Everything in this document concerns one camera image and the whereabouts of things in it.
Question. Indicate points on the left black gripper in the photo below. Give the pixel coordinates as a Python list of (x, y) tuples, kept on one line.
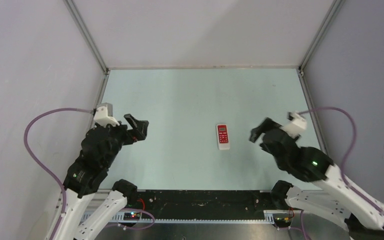
[(139, 130)]

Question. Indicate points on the white red remote control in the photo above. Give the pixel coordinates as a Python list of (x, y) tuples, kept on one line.
[(223, 141)]

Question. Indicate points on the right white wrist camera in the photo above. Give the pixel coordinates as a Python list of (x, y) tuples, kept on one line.
[(296, 126)]

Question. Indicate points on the white slotted cable duct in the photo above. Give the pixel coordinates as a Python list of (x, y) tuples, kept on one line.
[(127, 217)]

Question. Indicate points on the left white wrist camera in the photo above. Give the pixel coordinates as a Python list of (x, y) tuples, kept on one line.
[(103, 115)]

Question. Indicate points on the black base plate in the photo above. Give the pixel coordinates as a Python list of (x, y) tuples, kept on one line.
[(207, 205)]

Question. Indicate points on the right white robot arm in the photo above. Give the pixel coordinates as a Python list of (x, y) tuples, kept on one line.
[(350, 207)]

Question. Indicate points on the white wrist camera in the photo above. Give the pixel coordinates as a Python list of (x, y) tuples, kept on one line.
[(103, 115), (296, 126)]

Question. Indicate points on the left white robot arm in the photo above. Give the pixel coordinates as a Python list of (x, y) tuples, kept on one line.
[(98, 151)]

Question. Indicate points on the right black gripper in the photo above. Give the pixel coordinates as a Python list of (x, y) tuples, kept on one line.
[(268, 122)]

